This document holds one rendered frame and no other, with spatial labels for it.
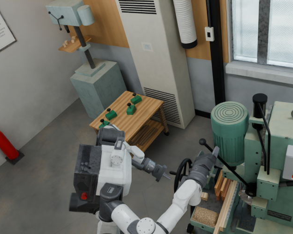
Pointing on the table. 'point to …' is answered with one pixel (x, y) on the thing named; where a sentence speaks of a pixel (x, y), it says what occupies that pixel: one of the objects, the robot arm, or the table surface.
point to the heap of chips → (205, 216)
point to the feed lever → (251, 191)
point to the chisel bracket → (233, 173)
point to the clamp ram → (216, 175)
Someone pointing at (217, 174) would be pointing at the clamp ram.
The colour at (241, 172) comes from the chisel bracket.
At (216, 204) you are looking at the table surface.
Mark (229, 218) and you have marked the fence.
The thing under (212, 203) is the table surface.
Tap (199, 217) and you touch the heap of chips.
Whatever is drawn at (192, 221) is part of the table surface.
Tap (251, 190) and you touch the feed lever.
